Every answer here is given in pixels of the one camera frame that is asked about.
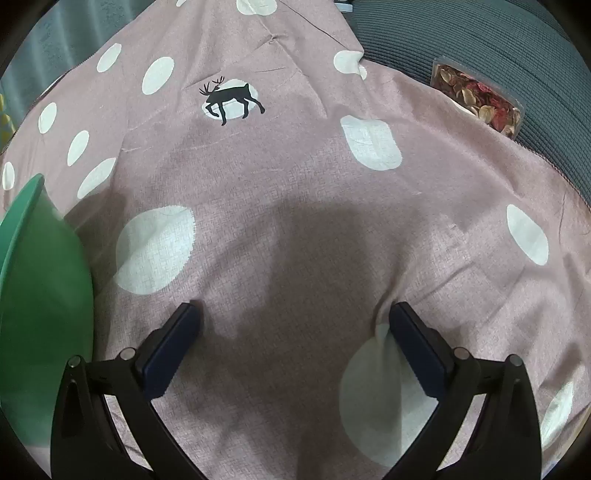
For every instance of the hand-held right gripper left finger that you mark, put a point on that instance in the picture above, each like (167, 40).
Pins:
(173, 350)

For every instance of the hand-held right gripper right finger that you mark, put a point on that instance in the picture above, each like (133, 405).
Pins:
(418, 350)

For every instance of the green plastic basin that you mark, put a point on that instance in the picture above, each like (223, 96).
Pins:
(41, 300)

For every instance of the pink polka dot blanket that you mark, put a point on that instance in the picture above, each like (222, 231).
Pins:
(300, 184)

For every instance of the yellow patterned curtain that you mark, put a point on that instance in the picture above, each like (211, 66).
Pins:
(3, 122)

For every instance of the grey sofa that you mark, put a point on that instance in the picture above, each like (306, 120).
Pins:
(461, 32)

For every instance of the grey curtain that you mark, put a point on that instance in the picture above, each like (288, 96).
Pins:
(60, 37)

